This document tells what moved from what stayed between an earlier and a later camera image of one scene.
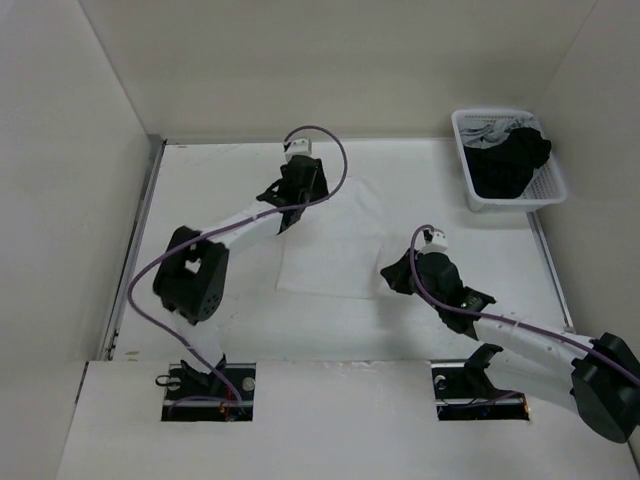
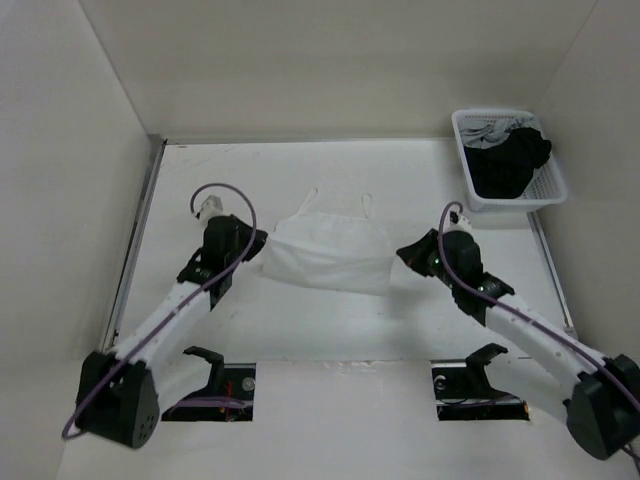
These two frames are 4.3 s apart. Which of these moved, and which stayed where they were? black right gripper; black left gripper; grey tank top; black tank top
Moved: black right gripper; black left gripper
Stayed: grey tank top; black tank top
